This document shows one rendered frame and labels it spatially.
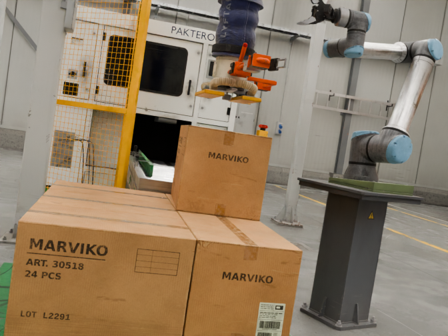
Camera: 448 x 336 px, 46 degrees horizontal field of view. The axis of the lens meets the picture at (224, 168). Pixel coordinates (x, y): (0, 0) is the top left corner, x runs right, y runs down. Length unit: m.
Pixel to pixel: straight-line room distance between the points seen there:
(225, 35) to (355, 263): 1.38
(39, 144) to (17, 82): 8.24
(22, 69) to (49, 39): 8.21
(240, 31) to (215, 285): 1.34
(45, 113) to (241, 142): 1.72
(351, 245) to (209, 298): 1.17
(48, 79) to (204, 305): 2.28
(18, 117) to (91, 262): 10.21
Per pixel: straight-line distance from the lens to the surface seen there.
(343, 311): 3.00
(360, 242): 2.95
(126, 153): 3.82
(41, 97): 3.79
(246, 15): 2.74
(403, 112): 2.94
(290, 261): 1.98
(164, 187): 3.09
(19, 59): 12.04
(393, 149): 2.82
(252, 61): 2.17
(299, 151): 6.26
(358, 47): 2.70
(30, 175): 3.82
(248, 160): 2.48
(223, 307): 1.96
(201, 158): 2.45
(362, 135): 2.97
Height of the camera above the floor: 0.91
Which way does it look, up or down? 3 degrees down
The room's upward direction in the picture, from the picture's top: 9 degrees clockwise
